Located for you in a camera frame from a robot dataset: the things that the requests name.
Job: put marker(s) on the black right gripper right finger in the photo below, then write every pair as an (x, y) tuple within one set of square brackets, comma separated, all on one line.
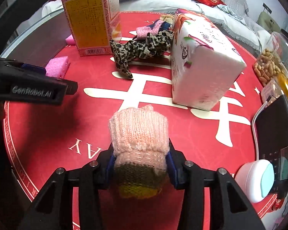
[(229, 206)]

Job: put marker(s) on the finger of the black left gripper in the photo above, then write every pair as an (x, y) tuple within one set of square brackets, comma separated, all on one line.
[(72, 87)]

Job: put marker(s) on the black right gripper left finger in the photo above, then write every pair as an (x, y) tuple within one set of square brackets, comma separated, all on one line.
[(52, 207)]

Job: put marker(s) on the pink foam block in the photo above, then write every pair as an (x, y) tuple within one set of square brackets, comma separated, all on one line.
[(57, 67)]

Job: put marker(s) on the pink and olive knit glove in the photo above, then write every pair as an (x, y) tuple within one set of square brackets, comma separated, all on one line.
[(139, 137)]

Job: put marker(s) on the white and teal round case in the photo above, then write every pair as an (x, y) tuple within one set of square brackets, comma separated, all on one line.
[(256, 179)]

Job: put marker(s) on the grey storage box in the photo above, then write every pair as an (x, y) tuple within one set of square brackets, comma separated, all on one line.
[(41, 42)]

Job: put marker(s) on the red and yellow carton box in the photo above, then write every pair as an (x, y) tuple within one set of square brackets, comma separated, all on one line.
[(93, 24)]

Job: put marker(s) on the pink knit glove on mat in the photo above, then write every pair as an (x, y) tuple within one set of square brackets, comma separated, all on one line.
[(141, 32)]

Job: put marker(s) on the leopard print scrunchie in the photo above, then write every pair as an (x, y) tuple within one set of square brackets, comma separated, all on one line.
[(153, 45)]

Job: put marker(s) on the tan rolled sock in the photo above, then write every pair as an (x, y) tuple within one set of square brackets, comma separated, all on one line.
[(167, 18)]

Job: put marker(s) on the floral tissue pack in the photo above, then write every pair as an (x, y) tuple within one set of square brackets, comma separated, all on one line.
[(204, 62)]

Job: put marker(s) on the small jar with gold lid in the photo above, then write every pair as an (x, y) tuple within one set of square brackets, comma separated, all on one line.
[(275, 88)]

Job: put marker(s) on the large peanut jar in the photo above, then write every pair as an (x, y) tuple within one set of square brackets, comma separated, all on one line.
[(273, 59)]

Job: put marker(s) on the grey covered sofa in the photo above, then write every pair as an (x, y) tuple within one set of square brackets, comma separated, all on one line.
[(232, 19)]

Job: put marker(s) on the green armchair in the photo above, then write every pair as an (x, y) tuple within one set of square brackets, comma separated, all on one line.
[(268, 23)]

